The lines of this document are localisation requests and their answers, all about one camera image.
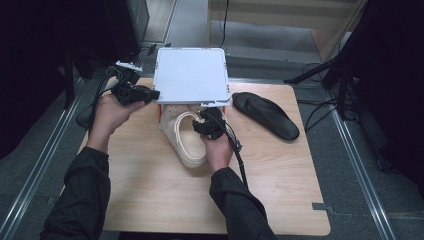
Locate left hand-held gripper black cable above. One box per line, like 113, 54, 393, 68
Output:
88, 66, 118, 131

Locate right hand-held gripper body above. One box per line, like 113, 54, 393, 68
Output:
199, 107, 231, 141

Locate person's left hand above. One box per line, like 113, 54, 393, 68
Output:
87, 94, 147, 153

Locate metal floor rail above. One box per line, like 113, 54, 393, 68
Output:
324, 89, 398, 240
0, 78, 85, 240

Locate hand-held gripper black cable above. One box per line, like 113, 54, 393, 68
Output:
88, 66, 118, 131
208, 111, 249, 188

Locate dark curtain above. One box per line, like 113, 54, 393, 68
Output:
336, 0, 424, 188
0, 0, 108, 159

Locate right hand-held gripper black cable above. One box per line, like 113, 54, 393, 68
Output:
208, 111, 249, 188

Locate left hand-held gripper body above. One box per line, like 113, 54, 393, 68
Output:
111, 60, 158, 107

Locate black hanging cable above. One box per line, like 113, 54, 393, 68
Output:
218, 0, 231, 49

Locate black tripod stand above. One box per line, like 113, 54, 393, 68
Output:
283, 49, 359, 121

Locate cream perforated clog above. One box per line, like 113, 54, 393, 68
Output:
159, 104, 214, 169

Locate black floor cables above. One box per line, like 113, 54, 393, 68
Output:
296, 98, 359, 133

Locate dark cabinet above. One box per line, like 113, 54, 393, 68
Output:
103, 0, 150, 65

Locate black metal stand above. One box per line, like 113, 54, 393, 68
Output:
58, 43, 118, 110

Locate white floor cable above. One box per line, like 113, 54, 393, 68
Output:
136, 49, 149, 66

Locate person's right hand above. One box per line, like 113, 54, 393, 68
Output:
200, 133, 234, 174

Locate white two-tier shoe rack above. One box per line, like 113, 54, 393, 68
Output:
150, 47, 232, 133

